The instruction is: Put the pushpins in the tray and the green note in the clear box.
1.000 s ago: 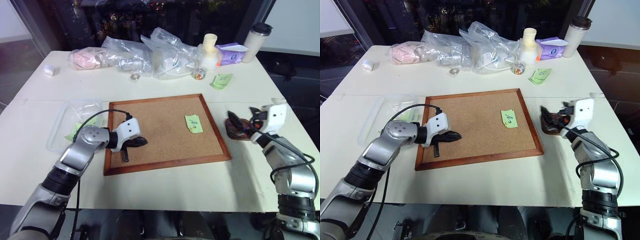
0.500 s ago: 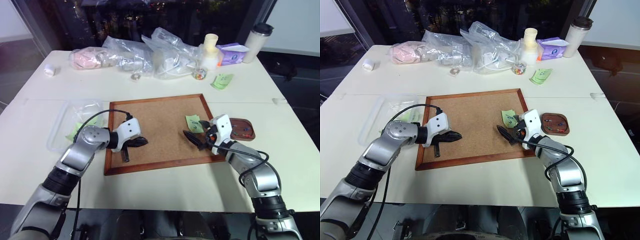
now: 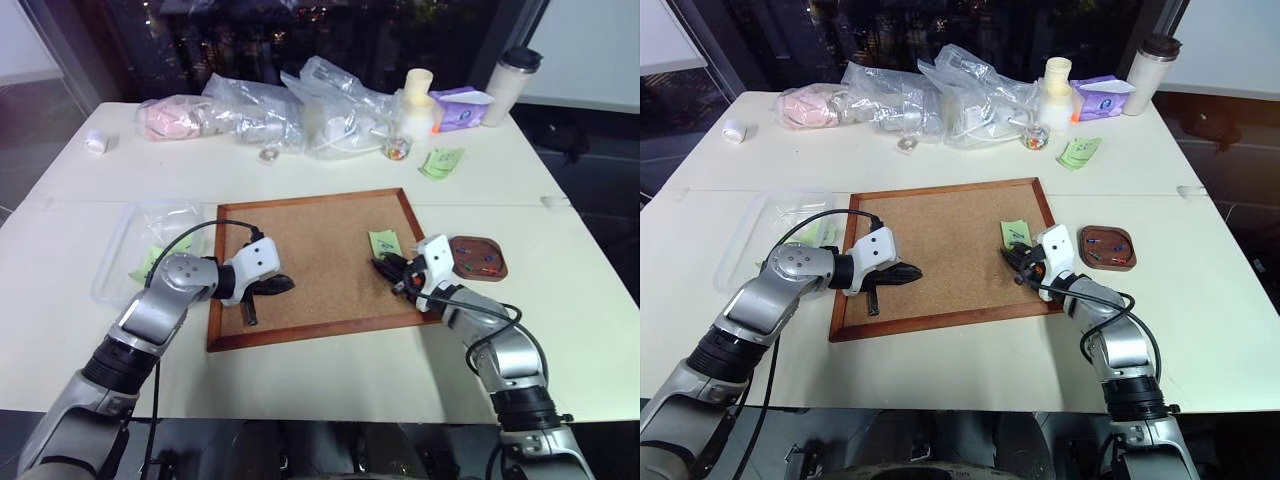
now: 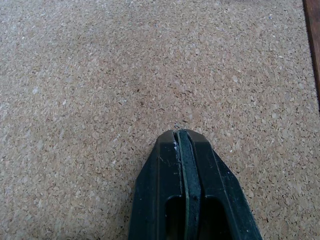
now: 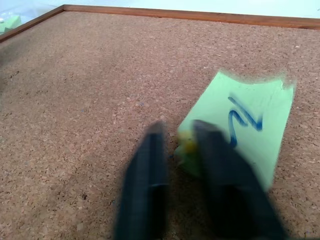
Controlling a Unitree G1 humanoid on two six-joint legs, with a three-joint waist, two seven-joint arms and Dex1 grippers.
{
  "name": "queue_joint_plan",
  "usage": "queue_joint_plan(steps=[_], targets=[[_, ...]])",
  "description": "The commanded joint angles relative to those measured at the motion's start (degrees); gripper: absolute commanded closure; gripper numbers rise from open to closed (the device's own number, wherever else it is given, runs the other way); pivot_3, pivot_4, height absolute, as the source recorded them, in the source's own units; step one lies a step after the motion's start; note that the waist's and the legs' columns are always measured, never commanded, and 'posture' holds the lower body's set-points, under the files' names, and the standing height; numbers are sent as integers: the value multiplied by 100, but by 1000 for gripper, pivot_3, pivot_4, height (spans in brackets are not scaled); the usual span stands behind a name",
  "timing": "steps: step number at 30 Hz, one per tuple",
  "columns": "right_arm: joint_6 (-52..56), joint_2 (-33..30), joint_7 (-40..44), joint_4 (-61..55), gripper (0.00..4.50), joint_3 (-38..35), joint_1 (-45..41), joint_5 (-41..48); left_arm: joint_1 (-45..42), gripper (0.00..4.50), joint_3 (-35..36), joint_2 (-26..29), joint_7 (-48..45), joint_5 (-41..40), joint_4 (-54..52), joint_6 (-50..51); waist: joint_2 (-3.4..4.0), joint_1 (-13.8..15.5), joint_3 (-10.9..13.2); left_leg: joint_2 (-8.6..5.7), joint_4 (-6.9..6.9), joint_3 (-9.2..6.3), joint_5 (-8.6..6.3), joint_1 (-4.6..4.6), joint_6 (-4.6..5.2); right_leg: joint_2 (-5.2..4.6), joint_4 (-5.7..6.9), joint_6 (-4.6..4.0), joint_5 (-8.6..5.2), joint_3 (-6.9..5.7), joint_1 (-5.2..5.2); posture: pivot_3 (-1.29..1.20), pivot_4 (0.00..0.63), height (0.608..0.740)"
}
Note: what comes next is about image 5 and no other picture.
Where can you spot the green note with blue writing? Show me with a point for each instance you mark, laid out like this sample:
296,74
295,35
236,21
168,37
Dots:
252,117

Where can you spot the yellow pushpin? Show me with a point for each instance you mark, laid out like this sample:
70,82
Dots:
188,144

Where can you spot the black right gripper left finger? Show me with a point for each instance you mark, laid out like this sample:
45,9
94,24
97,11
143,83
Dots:
143,190

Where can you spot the cork board with wooden frame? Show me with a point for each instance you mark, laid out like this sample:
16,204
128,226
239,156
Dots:
100,100

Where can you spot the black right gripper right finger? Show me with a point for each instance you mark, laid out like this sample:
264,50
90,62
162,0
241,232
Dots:
232,197

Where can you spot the green sticky note pad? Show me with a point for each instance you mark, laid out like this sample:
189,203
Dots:
10,23

